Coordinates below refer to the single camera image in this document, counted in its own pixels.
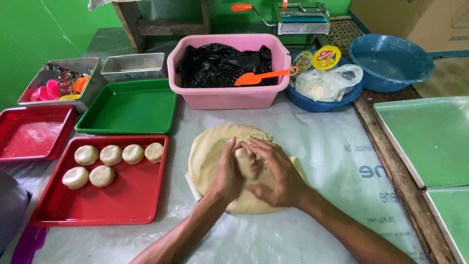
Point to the person's left fingers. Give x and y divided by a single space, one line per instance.
231 146

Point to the small dough lump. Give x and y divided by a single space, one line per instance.
243 165

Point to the empty metal loaf tin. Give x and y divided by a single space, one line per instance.
133 66

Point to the purple plastic item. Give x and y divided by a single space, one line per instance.
29 244

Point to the black plastic bag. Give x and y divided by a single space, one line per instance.
216 66

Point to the person's grey clothing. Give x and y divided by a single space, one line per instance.
11 209

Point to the clear plastic bag with dough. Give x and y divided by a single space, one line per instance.
326 84

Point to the small red plastic tray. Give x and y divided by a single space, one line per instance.
33 135

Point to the orange plastic scoop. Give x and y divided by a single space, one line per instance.
256 77

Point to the flat round dough sheet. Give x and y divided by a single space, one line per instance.
205 157

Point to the green plastic tray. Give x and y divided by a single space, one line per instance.
130 108

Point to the large red plastic tray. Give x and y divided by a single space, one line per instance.
124 201

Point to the white plastic sack table cover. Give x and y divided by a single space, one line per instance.
322 154

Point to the small blue plastic bowl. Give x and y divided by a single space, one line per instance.
318 104

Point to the pink plastic basin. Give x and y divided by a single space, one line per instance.
227 97

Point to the large blue plastic basin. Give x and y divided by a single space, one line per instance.
390 62

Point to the metal tin with cutter moulds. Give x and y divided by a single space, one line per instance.
60 86

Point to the group of round dough discs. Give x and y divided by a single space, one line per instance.
102 165

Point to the person's right hand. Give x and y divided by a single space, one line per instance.
284 179

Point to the wooden stool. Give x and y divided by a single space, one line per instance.
161 22

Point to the cardboard box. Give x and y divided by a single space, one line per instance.
414 20

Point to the large metal baking tray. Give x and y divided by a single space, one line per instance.
428 139

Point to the yellow margarine sachet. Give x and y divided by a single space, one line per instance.
326 57

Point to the person's left hand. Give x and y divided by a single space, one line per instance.
225 176

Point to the metal pasta roller machine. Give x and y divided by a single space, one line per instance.
302 20

